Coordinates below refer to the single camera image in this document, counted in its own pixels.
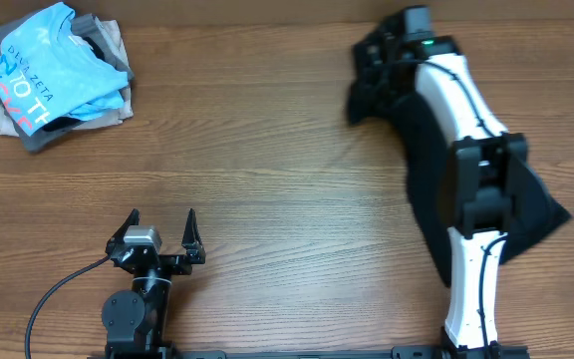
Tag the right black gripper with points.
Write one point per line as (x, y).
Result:
(367, 68)

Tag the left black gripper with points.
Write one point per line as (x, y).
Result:
(191, 243)

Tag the black t-shirt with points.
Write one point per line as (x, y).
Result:
(426, 154)

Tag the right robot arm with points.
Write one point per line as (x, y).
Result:
(468, 181)

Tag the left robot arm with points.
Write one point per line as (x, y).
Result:
(135, 318)

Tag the light blue printed t-shirt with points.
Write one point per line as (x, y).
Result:
(47, 72)

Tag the beige folded garment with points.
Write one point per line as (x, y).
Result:
(115, 117)

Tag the grey folded garment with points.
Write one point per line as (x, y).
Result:
(89, 28)

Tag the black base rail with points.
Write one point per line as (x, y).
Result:
(398, 352)

